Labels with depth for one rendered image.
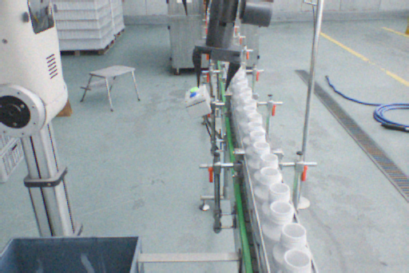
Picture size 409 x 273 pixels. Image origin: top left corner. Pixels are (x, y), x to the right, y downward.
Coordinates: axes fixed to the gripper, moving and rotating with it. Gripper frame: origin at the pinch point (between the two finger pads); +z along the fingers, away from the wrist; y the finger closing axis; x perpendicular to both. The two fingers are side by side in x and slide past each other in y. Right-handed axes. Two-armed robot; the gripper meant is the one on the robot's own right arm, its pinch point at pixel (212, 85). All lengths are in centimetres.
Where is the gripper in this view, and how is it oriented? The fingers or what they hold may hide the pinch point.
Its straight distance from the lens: 84.9
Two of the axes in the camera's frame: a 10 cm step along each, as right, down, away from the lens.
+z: -1.3, 9.0, 4.1
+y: 9.9, 1.2, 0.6
